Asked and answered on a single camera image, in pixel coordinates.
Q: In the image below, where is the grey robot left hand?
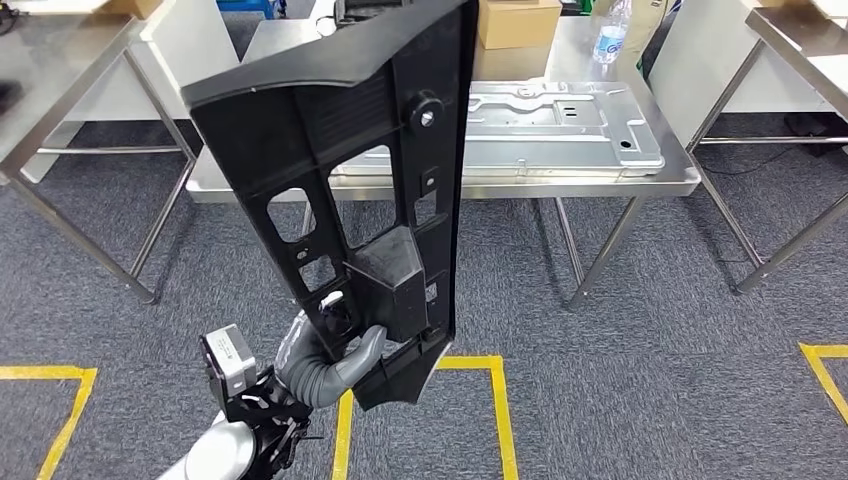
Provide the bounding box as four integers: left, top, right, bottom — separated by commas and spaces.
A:
273, 309, 390, 392

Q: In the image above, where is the large black plastic plate bracket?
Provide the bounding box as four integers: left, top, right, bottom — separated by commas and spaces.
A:
182, 0, 480, 412

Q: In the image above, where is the yellow floor tape square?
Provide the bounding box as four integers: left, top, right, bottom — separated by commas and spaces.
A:
331, 354, 521, 480
0, 364, 99, 480

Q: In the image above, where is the stamped silver metal panel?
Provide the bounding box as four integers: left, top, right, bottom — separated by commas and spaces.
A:
329, 79, 666, 186

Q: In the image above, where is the white cabinet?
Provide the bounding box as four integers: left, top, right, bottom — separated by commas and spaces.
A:
647, 0, 837, 115
19, 0, 241, 184

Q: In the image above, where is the stainless steel table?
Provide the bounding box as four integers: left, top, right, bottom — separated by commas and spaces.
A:
0, 0, 200, 306
185, 16, 702, 311
685, 0, 848, 297

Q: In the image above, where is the brown cardboard box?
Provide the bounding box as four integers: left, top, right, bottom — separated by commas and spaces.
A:
476, 0, 564, 51

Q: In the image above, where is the clear plastic water bottle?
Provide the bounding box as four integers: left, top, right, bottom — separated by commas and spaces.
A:
591, 0, 633, 66

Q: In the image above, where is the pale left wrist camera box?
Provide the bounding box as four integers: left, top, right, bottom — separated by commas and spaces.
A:
199, 323, 259, 400

